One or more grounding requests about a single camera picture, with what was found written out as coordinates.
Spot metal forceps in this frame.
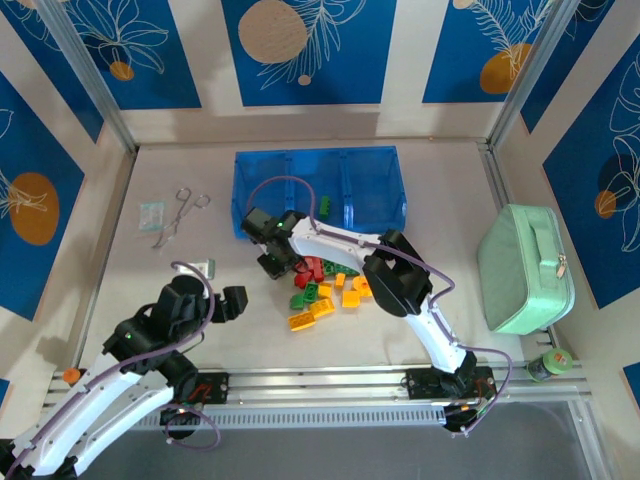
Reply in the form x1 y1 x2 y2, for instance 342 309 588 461
151 187 211 250

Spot clear plastic packet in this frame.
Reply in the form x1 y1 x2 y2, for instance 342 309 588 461
138 200 167 232

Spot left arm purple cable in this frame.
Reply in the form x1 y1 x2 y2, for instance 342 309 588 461
0 259 222 480

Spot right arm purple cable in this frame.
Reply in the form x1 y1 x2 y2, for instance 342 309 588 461
246 174 515 439

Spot grey slotted cable duct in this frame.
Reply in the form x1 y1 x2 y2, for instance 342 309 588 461
134 403 451 430

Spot mint green zip case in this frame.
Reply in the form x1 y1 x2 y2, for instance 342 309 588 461
476 203 576 335

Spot green tape roll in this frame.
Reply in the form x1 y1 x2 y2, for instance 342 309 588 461
528 348 574 384

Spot blue three-compartment plastic bin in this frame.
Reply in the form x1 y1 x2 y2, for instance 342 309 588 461
230 145 409 242

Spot aluminium frame post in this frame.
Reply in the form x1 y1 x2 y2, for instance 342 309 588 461
487 0 586 146
34 0 139 154

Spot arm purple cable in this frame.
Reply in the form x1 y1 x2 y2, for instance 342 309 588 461
0 259 222 480
246 174 515 439

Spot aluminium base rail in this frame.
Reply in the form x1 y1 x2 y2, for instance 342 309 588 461
42 362 594 409

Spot blue floral wall panel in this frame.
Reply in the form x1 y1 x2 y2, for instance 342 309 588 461
52 0 204 111
422 0 557 105
542 49 640 310
0 72 86 321
0 7 105 145
221 0 399 107
519 0 617 135

